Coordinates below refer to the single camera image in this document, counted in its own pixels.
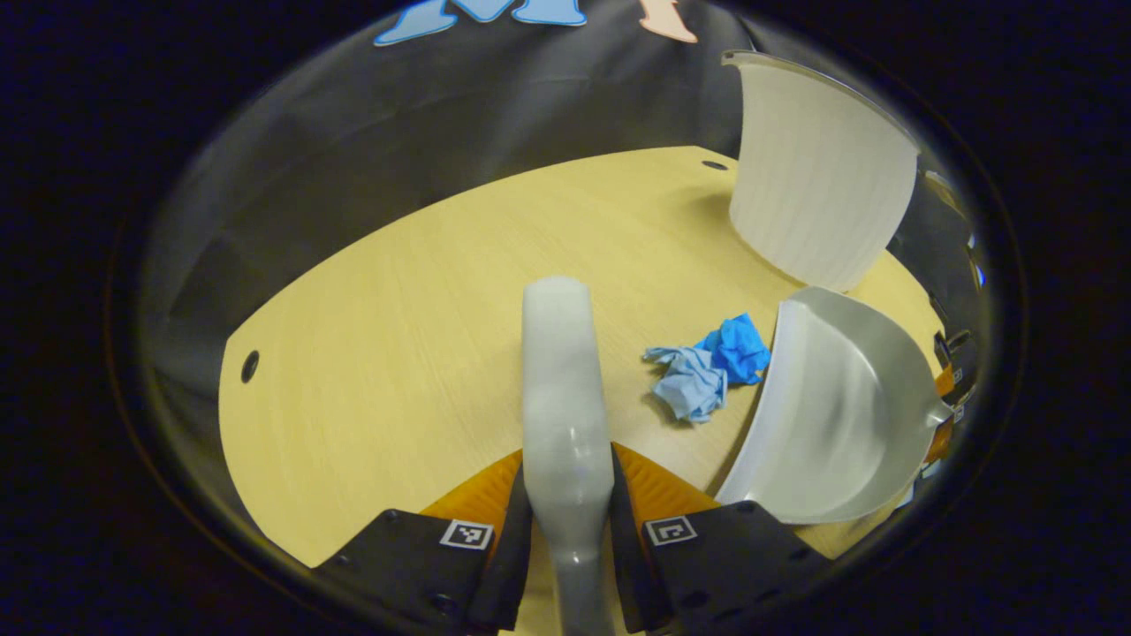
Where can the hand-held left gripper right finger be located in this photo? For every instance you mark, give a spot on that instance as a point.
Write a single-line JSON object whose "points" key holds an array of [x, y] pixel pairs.
{"points": [[627, 565]]}

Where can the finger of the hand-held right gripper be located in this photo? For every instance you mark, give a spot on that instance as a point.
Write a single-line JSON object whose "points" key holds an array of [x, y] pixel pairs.
{"points": [[944, 442], [959, 367]]}

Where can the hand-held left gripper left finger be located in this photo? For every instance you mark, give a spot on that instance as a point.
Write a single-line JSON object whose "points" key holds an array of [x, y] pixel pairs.
{"points": [[511, 565]]}

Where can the grey dustpan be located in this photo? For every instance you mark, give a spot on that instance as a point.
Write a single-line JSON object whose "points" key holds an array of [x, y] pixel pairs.
{"points": [[839, 415]]}

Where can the small white broom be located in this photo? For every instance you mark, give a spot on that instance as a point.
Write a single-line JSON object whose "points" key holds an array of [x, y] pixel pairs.
{"points": [[565, 397]]}

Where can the light blue paper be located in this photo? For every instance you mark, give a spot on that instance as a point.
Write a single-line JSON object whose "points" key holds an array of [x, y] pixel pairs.
{"points": [[694, 384]]}

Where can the white ribbed garbage bin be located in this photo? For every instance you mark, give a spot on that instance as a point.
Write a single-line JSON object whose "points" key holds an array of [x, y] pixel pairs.
{"points": [[822, 177]]}

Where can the black backdrop cloth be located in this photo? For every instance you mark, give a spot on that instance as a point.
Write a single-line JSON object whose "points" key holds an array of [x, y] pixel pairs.
{"points": [[398, 115]]}

